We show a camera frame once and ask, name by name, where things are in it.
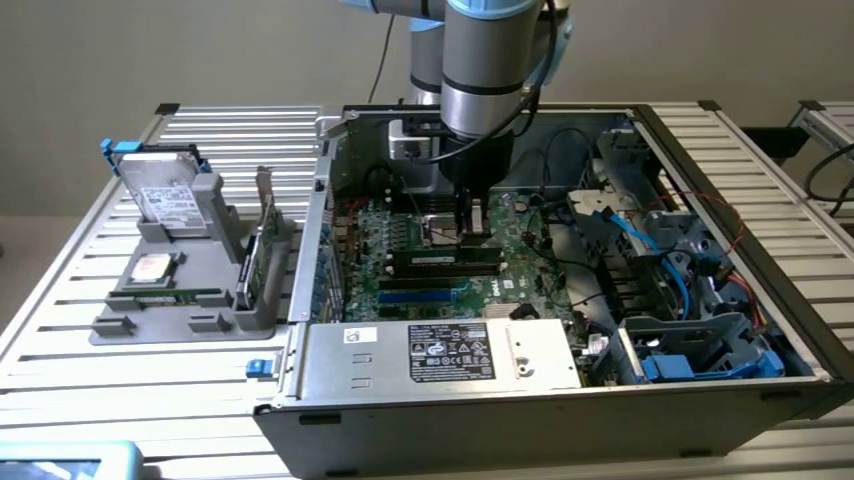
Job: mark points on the green graphics card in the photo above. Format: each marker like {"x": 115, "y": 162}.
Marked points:
{"x": 259, "y": 250}

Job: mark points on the metal slat side table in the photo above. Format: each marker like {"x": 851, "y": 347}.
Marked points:
{"x": 824, "y": 117}

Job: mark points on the silver hard disk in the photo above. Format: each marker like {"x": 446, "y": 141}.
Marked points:
{"x": 163, "y": 192}

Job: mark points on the grey parts rack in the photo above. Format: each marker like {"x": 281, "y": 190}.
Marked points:
{"x": 167, "y": 320}

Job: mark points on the silver chipset heatsink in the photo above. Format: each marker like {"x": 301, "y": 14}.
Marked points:
{"x": 510, "y": 312}

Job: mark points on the green RAM stick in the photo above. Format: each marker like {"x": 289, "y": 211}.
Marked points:
{"x": 167, "y": 297}
{"x": 428, "y": 257}

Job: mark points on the teal plastic object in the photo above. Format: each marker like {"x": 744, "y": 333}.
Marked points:
{"x": 67, "y": 462}

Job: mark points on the disk bay with blue caddy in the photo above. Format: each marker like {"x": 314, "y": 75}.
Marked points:
{"x": 694, "y": 350}

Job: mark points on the silver CPU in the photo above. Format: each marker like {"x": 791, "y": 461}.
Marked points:
{"x": 153, "y": 269}

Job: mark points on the black RAM slot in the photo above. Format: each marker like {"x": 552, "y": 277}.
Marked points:
{"x": 441, "y": 271}

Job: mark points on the grey metal disk bay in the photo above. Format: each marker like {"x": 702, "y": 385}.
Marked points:
{"x": 617, "y": 200}

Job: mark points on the blue expansion slot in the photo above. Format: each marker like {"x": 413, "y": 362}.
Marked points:
{"x": 416, "y": 296}

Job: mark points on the open black PC case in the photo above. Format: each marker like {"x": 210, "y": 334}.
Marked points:
{"x": 534, "y": 430}

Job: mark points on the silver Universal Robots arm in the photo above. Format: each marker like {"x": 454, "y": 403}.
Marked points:
{"x": 481, "y": 55}

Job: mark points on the black expansion slot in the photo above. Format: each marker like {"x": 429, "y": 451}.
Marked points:
{"x": 417, "y": 284}

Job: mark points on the CPU socket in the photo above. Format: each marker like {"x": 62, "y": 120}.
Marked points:
{"x": 436, "y": 227}

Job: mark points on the blue disk bracket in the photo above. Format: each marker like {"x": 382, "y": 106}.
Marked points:
{"x": 121, "y": 150}

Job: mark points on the green motherboard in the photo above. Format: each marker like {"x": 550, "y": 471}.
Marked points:
{"x": 521, "y": 285}

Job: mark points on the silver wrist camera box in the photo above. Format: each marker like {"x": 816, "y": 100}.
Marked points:
{"x": 409, "y": 140}

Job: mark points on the silver power supply unit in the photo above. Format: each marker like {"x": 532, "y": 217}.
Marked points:
{"x": 401, "y": 360}

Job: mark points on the blue case latch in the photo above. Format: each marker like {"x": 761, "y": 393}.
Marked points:
{"x": 261, "y": 367}

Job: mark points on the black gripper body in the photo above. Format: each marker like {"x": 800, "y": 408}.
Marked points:
{"x": 476, "y": 162}

